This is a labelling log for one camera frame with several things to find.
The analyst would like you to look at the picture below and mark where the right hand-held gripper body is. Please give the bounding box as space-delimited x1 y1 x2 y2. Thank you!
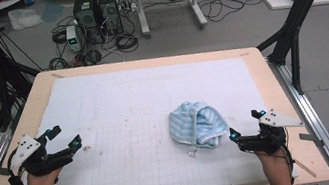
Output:
232 103 309 161

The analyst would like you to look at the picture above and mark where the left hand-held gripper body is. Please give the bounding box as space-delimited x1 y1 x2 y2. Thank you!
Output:
4 126 77 182

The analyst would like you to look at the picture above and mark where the blue striped towel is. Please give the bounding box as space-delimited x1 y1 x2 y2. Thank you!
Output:
165 95 234 162

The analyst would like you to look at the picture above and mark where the person's right hand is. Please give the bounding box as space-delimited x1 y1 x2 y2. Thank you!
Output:
254 145 293 179

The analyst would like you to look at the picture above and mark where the black tape strip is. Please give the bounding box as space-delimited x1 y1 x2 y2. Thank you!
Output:
0 165 15 179

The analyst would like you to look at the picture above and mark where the grey tape strip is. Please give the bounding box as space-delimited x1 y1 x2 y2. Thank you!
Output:
298 129 325 151

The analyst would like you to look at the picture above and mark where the thin wooden stick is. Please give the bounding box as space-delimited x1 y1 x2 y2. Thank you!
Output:
291 153 319 182

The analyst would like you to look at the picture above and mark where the white grid mat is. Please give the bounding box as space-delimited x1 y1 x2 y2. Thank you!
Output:
0 41 301 185

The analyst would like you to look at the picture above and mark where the white bench power supply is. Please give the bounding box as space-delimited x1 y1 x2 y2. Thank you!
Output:
64 24 84 55

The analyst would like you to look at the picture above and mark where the clear plastic bag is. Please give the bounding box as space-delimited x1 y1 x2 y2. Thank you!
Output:
7 5 45 33

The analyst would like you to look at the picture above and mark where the large black computer tower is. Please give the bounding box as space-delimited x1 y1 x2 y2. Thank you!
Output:
70 0 107 48

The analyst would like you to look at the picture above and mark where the narrow black computer tower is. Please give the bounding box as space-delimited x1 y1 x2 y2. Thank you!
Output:
97 0 125 38

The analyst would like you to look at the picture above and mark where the right hand-held gripper black cable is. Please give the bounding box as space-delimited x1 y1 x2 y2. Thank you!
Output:
269 130 299 185

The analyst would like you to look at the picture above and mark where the tangle of black floor cables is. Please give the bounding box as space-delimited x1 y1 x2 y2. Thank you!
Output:
197 0 268 26

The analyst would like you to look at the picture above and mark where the coiled black cable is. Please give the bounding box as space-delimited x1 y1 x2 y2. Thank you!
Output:
113 30 141 55

